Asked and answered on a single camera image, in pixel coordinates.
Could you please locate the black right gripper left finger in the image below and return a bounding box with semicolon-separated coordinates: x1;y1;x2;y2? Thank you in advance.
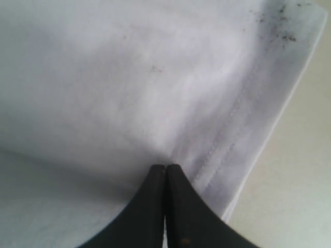
80;165;166;247

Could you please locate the white t-shirt red lettering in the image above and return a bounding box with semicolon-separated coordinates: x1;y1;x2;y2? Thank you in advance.
1;1;327;247

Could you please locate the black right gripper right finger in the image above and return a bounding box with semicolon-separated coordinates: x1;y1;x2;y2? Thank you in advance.
164;164;252;247

